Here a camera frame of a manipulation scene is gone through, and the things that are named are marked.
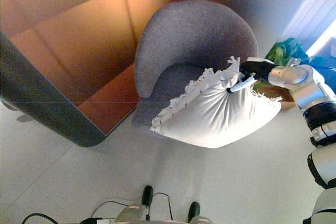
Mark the silver left robot leg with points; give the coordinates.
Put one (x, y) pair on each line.
(132, 213)

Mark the copper panelled cabinet dark edge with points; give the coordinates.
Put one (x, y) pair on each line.
(52, 108)

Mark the wooden planter box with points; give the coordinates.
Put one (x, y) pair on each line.
(286, 95)

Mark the grey fabric tub armchair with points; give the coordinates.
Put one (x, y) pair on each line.
(189, 37)

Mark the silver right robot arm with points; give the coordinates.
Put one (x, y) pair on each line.
(307, 85)

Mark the green leafy potted plant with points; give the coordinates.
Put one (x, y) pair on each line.
(283, 51)

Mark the silver robot leg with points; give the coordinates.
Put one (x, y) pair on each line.
(132, 213)
(195, 212)

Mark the white fringed pillow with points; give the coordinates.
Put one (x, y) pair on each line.
(218, 119)

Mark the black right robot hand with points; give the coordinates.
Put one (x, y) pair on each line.
(257, 69)

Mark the silver right robot leg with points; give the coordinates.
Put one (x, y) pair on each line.
(195, 212)

